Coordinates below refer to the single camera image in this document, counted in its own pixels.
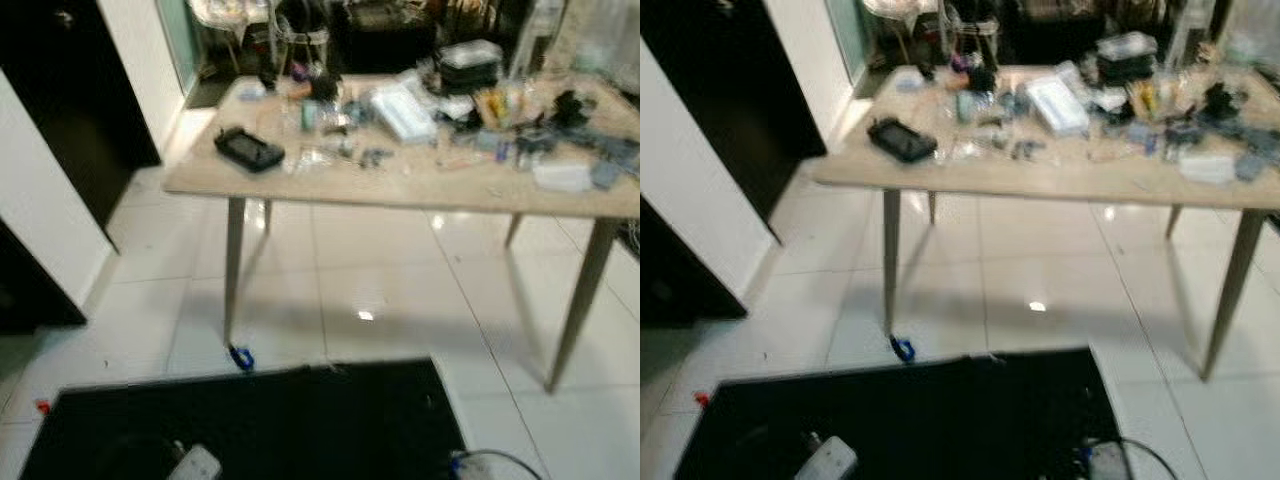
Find small white box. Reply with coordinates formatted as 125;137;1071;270
532;162;593;193
1178;152;1237;185

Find black gadget on table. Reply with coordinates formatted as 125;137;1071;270
1200;82;1239;121
552;90;591;129

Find black door panel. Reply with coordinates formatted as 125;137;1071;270
640;0;827;246
0;0;162;229

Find orange yellow packet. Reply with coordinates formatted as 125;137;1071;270
1130;80;1173;119
476;88;521;127

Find stacked black food containers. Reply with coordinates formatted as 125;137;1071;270
1096;32;1159;86
437;40;503;96

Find light wooden table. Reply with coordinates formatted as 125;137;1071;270
163;72;641;393
803;65;1280;381

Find clear white plastic box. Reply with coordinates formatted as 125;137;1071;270
1025;76;1091;137
370;82;439;144

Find black zip case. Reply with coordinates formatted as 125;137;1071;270
214;127;286;173
867;117;939;164

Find black floor mat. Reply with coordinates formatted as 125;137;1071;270
672;347;1129;480
18;358;469;480

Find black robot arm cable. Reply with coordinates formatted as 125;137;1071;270
480;449;546;480
1120;437;1183;480

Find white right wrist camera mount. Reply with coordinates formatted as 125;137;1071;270
450;450;501;480
1085;440;1131;480

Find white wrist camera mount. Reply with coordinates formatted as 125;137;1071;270
450;450;501;480
1085;440;1131;480
795;433;859;480
165;443;223;480

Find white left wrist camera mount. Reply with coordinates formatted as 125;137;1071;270
165;443;223;480
795;433;859;480

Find white wire chair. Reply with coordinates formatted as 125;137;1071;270
188;0;276;71
862;0;946;63

